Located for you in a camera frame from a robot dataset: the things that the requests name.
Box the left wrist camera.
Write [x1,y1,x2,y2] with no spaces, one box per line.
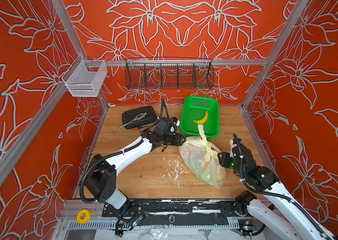
[154,118,180,137]

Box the black wire wall basket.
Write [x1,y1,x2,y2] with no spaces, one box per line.
[125,57,215,90]

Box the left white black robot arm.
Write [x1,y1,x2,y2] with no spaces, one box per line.
[79,100,186,213]

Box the translucent plastic bag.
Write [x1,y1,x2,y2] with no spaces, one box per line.
[179,125,226,189]

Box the green plastic basket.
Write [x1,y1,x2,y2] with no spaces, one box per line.
[180,96,220,139]

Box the yellow tape roll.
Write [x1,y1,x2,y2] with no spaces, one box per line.
[76,209,92,225]

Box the yellow banana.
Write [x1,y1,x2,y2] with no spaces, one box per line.
[193,111,209,125]

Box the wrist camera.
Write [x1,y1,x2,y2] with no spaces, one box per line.
[230,139,239,158]
[154,118,180,137]

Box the black tool case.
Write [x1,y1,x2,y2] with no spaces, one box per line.
[121,106,157,130]

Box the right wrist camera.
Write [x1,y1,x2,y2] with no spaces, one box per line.
[230,139,239,158]

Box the white wire mesh basket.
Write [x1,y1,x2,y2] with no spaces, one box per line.
[62,55,108,97]

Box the silver ratchet screwdriver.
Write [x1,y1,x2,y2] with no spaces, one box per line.
[120,113,147,129]

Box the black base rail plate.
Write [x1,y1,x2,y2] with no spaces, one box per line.
[101,197,262,227]

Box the small circuit board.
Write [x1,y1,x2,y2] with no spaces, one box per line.
[239,221,253,237]

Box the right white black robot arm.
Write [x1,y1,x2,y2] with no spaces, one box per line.
[218,135,338,240]

